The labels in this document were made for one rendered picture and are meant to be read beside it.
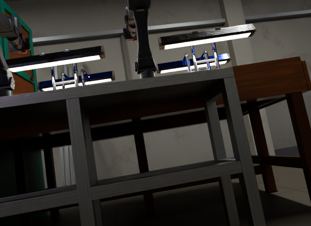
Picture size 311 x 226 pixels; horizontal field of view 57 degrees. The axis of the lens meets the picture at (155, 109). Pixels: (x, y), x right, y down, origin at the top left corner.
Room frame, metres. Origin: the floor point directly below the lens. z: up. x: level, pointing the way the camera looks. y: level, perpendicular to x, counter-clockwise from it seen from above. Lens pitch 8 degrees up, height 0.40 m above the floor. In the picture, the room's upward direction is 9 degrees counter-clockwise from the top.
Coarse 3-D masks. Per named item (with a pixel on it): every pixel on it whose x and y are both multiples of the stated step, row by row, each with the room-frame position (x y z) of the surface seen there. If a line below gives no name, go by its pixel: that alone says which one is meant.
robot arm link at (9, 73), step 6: (0, 48) 1.08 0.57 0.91; (0, 54) 1.08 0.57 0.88; (0, 60) 1.08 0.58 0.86; (0, 66) 1.09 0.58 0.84; (6, 66) 1.12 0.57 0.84; (0, 72) 1.10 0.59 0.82; (6, 72) 1.11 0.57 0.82; (0, 78) 1.10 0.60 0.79; (6, 78) 1.11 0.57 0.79; (0, 84) 1.11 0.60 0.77; (6, 84) 1.12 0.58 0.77
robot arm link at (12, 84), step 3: (12, 78) 1.14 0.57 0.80; (9, 81) 1.12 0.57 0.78; (12, 81) 1.14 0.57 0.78; (9, 84) 1.11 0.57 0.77; (12, 84) 1.14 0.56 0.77; (0, 87) 1.10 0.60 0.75; (3, 87) 1.10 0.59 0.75; (6, 87) 1.11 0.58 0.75; (9, 87) 1.11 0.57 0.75; (12, 87) 1.13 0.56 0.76
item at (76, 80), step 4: (72, 64) 1.86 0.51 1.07; (76, 64) 1.86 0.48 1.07; (52, 68) 1.85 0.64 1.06; (76, 68) 1.87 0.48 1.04; (52, 72) 1.85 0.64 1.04; (76, 72) 1.86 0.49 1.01; (52, 76) 1.85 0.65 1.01; (76, 76) 1.86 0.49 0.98; (52, 80) 1.85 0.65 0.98; (68, 80) 1.85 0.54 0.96; (72, 80) 1.85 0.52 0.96; (76, 80) 1.86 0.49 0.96; (52, 84) 1.85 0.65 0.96; (56, 84) 1.85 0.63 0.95; (60, 84) 1.86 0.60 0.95; (76, 84) 1.85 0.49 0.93
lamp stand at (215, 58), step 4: (216, 28) 1.74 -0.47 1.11; (220, 28) 1.74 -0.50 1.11; (196, 32) 1.73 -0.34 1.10; (212, 44) 1.90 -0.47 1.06; (192, 48) 1.90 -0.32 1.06; (212, 48) 1.91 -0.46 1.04; (216, 48) 1.92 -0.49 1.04; (192, 52) 1.90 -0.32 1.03; (216, 52) 1.91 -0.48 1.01; (192, 56) 1.90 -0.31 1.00; (216, 56) 1.90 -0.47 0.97; (200, 60) 1.90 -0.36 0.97; (204, 60) 1.90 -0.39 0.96; (208, 60) 1.90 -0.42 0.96; (212, 60) 1.91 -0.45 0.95; (216, 60) 1.90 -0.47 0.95; (196, 64) 1.90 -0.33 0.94; (216, 64) 1.91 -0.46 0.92; (196, 68) 1.90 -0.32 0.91; (216, 68) 1.91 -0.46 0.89
